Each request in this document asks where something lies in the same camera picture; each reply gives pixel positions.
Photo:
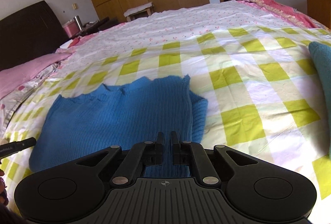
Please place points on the wooden desk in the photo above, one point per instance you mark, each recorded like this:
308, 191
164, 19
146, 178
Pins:
319, 4

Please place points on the blue knit sweater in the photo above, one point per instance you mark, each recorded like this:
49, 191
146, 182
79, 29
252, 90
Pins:
116, 115

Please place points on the teal folded cloth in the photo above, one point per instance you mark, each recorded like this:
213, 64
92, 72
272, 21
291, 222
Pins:
323, 89

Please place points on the dark bedside table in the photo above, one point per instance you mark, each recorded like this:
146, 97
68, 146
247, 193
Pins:
98, 24

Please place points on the pink box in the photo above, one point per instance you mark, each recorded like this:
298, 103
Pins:
69, 30

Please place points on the green checked blanket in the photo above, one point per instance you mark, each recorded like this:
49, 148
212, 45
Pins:
245, 89

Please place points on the white floral bed sheet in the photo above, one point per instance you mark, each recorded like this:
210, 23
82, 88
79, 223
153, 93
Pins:
196, 22

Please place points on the patterned bed cover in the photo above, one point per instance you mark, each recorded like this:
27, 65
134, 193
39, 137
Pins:
23, 100

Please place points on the dark headboard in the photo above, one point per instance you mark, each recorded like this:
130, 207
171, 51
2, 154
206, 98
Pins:
28, 32

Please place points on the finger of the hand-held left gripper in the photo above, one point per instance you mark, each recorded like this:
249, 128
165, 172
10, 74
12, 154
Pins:
18, 147

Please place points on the small wooden stool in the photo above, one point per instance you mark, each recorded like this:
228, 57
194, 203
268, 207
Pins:
138, 9

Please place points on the metal cup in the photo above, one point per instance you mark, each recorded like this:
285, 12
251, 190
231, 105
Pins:
78, 22

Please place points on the pink pillow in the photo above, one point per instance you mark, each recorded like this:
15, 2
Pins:
28, 71

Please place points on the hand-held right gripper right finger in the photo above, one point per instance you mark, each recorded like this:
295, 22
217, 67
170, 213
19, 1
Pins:
174, 149

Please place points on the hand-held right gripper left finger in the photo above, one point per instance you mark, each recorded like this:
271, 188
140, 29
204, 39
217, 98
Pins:
159, 149

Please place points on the pink patterned quilt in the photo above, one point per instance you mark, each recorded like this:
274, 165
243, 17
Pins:
281, 10

